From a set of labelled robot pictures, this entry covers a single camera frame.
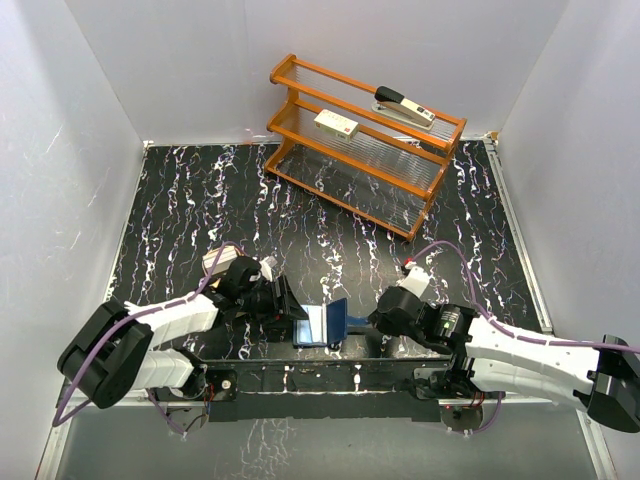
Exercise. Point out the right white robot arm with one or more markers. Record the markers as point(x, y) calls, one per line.
point(485, 356)

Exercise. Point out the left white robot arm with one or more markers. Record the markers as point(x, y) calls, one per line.
point(119, 348)

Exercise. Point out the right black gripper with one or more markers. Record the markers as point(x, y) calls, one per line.
point(381, 323)

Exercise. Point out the stack of credit cards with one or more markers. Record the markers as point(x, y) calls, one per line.
point(218, 260)

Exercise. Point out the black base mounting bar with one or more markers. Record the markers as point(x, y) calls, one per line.
point(416, 389)

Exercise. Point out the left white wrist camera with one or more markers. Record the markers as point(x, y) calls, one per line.
point(268, 268)

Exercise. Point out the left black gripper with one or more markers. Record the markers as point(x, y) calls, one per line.
point(289, 305)

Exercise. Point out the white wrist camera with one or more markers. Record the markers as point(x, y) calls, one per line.
point(416, 279)
point(268, 268)

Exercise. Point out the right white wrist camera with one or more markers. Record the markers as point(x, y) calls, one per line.
point(416, 279)

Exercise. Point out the blue card holder wallet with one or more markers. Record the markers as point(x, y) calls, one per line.
point(325, 325)

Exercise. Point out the orange wooden three-tier rack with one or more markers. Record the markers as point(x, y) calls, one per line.
point(389, 173)

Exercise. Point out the black and beige stapler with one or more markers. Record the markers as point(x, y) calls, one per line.
point(394, 105)

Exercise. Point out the white staples box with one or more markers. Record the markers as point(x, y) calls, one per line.
point(337, 125)

